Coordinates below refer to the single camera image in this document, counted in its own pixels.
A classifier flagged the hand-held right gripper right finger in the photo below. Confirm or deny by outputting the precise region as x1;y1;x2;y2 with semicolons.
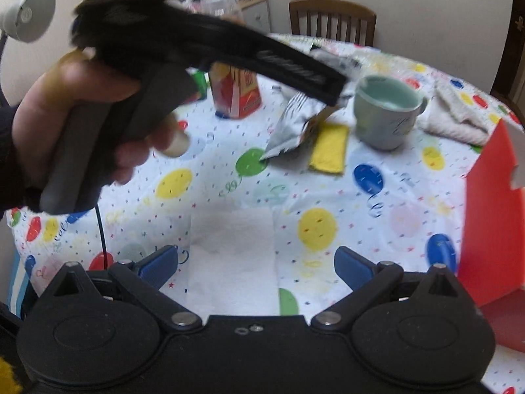
310;246;473;331

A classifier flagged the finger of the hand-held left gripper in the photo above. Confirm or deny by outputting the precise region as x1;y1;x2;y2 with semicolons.
180;8;349;107

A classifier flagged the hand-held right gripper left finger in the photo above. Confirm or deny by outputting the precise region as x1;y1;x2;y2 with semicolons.
39;245;202;331

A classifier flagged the silver foil packet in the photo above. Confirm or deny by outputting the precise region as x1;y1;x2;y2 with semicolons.
307;42;362;75
260;90;349;163

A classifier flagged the person's left hand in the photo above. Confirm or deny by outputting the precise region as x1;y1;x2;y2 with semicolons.
11;49;191;193

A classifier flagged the balloon print tablecloth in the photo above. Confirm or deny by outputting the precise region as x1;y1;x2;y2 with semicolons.
8;33;525;394

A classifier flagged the red yellow carton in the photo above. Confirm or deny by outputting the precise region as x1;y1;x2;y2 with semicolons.
209;63;263;120

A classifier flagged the grey wooden cabinet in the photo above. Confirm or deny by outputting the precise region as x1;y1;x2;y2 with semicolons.
180;0;272;37

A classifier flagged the brown wooden chair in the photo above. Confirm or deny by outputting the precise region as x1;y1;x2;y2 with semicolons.
288;0;377;48

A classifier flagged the white paper towel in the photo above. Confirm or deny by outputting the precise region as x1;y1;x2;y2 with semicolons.
186;206;282;317

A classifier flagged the green bottle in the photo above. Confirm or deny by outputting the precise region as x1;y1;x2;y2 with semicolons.
190;70;210;101

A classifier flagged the yellow cloth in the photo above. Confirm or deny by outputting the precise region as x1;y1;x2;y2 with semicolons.
307;122;350;175

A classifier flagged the grey green cup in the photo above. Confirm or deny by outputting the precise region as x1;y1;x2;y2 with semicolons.
353;75;430;152

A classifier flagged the white desk lamp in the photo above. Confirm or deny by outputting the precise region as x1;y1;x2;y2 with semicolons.
0;0;56;105

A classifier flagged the blue striped bag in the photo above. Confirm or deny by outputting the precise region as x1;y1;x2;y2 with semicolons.
5;250;31;318

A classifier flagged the red cardboard box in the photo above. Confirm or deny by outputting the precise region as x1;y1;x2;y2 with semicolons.
456;119;525;354

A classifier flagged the white knitted towel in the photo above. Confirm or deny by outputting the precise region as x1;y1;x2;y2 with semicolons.
418;77;503;147

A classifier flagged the yellow fuzzy object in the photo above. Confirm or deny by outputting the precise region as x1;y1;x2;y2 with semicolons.
0;356;22;394

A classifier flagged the black cable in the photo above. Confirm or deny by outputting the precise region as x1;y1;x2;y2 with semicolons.
94;206;111;272

